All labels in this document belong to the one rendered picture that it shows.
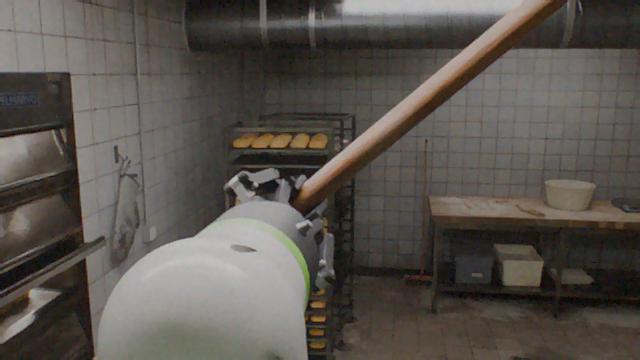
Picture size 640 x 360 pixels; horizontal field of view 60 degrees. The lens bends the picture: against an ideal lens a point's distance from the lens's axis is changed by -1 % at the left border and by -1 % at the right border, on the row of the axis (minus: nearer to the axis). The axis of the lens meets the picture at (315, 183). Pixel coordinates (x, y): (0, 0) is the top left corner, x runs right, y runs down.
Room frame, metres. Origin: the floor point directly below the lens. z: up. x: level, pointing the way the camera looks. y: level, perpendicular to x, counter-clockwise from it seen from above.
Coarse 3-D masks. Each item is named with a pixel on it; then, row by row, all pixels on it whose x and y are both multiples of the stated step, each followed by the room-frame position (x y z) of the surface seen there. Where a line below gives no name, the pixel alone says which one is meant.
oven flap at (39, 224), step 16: (16, 208) 1.96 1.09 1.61; (32, 208) 2.03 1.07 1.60; (48, 208) 2.12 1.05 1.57; (64, 208) 2.21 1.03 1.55; (0, 224) 1.85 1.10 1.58; (16, 224) 1.92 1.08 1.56; (32, 224) 1.99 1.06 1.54; (48, 224) 2.08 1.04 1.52; (64, 224) 2.16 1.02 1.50; (0, 240) 1.82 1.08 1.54; (16, 240) 1.88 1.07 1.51; (32, 240) 1.96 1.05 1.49; (48, 240) 2.03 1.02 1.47; (0, 256) 1.78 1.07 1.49; (16, 256) 1.84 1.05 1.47
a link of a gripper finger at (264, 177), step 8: (272, 168) 0.58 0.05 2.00; (240, 176) 0.49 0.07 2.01; (248, 176) 0.49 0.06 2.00; (256, 176) 0.52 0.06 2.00; (264, 176) 0.54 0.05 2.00; (272, 176) 0.56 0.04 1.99; (248, 184) 0.50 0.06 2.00; (264, 184) 0.54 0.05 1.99; (232, 192) 0.49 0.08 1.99; (256, 192) 0.55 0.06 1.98
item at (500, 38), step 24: (528, 0) 0.59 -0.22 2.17; (552, 0) 0.58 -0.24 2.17; (504, 24) 0.59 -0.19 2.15; (528, 24) 0.58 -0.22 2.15; (480, 48) 0.59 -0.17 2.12; (504, 48) 0.59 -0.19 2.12; (456, 72) 0.59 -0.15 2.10; (480, 72) 0.59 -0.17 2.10; (408, 96) 0.61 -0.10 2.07; (432, 96) 0.59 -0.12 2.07; (384, 120) 0.60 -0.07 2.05; (408, 120) 0.60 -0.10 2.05; (360, 144) 0.60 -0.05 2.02; (384, 144) 0.60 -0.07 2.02; (336, 168) 0.61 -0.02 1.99; (360, 168) 0.61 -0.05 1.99; (312, 192) 0.61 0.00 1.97
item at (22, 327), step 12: (60, 300) 2.13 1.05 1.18; (72, 300) 2.19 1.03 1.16; (36, 312) 2.02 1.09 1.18; (48, 312) 2.03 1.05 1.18; (60, 312) 2.10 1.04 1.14; (24, 324) 1.91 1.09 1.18; (36, 324) 1.95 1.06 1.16; (0, 336) 1.81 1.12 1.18; (12, 336) 1.82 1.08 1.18; (24, 336) 1.88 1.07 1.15; (0, 348) 1.75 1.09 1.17
